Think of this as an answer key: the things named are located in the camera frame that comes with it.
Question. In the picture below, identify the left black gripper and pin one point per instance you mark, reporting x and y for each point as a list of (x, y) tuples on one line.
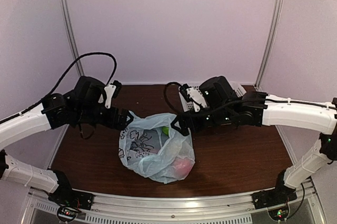
[(111, 122)]

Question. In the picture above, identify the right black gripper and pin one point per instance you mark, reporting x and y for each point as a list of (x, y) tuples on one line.
[(195, 125)]

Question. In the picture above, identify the green apple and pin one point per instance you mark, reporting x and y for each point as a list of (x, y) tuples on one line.
[(165, 130)]

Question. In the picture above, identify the red apple with stem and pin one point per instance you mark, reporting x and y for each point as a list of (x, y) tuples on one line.
[(182, 167)]

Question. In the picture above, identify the light blue printed plastic bag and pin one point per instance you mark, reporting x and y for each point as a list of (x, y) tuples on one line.
[(145, 150)]

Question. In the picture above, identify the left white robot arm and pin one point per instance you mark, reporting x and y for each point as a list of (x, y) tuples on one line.
[(54, 111)]

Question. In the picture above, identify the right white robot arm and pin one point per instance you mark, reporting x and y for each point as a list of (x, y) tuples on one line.
[(259, 109)]

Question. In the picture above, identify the white perforated plastic basket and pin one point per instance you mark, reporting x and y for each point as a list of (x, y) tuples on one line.
[(218, 90)]

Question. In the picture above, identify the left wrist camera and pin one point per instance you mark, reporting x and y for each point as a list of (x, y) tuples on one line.
[(109, 92)]

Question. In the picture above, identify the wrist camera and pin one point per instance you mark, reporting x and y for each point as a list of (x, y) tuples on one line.
[(109, 92), (193, 98)]

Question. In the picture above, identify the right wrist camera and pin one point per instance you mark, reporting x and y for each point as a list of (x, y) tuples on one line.
[(193, 98)]

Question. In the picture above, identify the aluminium front rail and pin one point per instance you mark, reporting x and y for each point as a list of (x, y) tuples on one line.
[(234, 208)]

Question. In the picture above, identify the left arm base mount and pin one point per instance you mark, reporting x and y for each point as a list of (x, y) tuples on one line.
[(71, 204)]

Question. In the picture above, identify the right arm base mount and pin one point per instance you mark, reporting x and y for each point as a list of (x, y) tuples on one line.
[(276, 203)]

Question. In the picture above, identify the left aluminium corner post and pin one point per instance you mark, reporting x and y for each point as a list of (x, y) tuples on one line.
[(69, 29)]

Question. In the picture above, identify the aluminium corner post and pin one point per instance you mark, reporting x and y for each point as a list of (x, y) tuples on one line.
[(277, 10), (69, 29)]

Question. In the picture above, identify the right aluminium corner post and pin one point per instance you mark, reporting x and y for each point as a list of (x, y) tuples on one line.
[(277, 10)]

